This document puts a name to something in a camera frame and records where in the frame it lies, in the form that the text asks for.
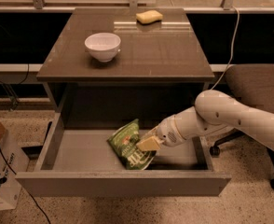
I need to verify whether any open grey drawer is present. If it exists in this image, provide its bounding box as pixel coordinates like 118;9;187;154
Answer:
15;87;233;198

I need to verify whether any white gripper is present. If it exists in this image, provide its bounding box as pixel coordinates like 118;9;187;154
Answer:
137;115;185;151

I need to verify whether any white cardboard box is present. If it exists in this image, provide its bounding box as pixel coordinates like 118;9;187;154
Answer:
0;131;29;211

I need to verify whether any green jalapeno chip bag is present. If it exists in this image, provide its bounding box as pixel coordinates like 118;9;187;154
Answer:
107;119;156;170

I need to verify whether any grey cabinet counter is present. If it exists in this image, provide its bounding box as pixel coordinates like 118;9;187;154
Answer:
37;8;214;129

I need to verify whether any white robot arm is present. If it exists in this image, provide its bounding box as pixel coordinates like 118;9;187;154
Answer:
137;90;274;151

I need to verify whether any yellow sponge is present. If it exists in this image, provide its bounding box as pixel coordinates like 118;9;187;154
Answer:
136;10;163;24

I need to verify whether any white cable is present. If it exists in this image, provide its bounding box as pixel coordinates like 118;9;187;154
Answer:
210;6;240;91

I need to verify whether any black cable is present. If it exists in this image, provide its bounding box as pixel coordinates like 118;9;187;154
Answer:
0;124;52;224

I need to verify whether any white ceramic bowl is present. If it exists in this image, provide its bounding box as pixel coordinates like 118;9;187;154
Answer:
84;33;121;63

